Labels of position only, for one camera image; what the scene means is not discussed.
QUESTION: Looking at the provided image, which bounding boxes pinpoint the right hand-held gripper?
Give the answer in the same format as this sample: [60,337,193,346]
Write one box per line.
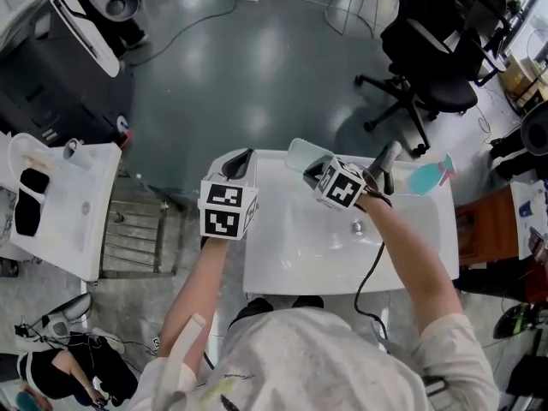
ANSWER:
[302,154,369,211]

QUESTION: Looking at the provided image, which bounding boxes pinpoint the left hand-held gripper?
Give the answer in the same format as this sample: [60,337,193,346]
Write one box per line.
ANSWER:
[197,146,260,243]

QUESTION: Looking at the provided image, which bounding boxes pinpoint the translucent pale green object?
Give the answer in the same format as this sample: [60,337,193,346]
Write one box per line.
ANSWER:
[285,138,334,173]

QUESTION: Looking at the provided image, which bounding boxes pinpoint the person's right forearm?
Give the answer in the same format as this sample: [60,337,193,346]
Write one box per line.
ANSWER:
[355,189,468,346]

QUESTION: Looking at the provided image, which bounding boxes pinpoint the person's left forearm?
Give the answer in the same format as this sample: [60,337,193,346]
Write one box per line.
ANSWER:
[157,234,230,378]

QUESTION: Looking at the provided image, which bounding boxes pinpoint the grey basin faucet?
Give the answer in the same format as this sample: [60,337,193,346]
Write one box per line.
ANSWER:
[363,140,403,196]

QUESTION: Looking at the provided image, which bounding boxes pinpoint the white ceramic washbasin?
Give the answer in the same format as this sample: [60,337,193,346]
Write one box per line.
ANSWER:
[206,147,461,296]

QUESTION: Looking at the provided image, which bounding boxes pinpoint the teal spray bottle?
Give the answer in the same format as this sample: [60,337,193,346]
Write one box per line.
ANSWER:
[403,152,458,197]

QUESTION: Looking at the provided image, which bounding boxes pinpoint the person's black shoes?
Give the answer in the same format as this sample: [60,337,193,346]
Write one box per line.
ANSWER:
[228,295,325,330]

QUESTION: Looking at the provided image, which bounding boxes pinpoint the white rectangular washbasin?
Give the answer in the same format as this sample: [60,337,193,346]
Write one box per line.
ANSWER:
[7,132,123,283]

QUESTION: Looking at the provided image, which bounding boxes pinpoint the brown wooden cabinet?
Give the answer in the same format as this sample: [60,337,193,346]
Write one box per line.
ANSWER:
[454,185,522,270]

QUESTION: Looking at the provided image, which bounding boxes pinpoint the grey tube faucet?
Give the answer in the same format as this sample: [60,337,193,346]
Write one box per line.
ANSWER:
[63,138,94,171]

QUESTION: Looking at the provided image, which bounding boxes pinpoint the black office chair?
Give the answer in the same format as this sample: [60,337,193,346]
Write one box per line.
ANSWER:
[354,0,513,153]

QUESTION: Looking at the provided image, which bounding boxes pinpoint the person's white shirt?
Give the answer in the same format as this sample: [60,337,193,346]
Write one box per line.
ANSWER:
[126,307,501,411]

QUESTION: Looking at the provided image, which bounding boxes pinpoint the white side table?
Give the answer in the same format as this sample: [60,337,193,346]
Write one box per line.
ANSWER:
[509,179,548,261]

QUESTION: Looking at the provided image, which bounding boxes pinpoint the black round bowl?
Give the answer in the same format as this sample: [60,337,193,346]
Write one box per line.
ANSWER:
[519,99,548,158]

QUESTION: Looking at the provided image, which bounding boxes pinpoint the cardboard box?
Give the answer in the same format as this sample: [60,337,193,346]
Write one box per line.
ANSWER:
[499,52,548,116]

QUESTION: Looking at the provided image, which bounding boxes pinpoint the black and white machine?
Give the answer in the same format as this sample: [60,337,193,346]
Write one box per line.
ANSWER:
[0,0,134,148]

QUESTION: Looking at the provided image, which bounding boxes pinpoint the metal wire rack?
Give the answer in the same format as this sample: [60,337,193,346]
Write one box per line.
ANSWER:
[98,173,190,280]

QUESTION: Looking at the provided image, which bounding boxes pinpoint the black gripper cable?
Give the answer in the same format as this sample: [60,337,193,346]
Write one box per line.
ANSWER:
[353,241,390,343]

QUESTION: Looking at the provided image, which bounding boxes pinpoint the white shoulder strap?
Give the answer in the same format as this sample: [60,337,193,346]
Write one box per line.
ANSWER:
[164,312,207,406]

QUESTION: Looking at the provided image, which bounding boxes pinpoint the grey floor cable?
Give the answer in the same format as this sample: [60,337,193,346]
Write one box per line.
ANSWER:
[126,0,275,68]

